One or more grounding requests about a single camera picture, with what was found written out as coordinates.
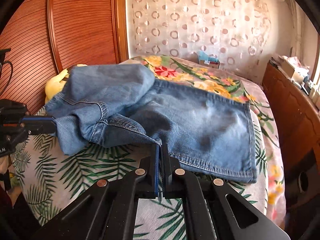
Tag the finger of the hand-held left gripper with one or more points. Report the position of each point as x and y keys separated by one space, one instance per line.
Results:
x=40 y=125

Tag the tied pale window curtain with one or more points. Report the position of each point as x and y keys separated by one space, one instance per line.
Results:
x=296 y=30

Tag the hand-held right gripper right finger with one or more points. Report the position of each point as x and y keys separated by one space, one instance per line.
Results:
x=165 y=165

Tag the blue denim pants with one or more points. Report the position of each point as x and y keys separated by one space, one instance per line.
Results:
x=200 y=130

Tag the long wooden cabinet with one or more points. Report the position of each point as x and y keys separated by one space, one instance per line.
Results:
x=287 y=110

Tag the yellow plush toy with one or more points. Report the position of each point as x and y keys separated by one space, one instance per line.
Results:
x=53 y=85

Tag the blue plastic bag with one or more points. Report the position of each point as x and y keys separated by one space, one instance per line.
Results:
x=207 y=56

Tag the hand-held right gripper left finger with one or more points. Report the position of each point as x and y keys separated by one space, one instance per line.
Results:
x=156 y=165

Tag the leaf printed bed sheet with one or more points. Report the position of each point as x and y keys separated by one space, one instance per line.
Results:
x=87 y=165

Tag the circle patterned sheer curtain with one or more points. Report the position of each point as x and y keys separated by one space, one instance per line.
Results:
x=187 y=17

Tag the plain cardboard box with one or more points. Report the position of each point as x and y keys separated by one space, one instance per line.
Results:
x=291 y=71

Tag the cardboard box with label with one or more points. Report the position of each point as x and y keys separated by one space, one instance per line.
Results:
x=210 y=64

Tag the floral blanket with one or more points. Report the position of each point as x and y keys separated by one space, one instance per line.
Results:
x=262 y=120

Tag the crumpled printed paper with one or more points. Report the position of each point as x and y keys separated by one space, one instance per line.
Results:
x=295 y=60

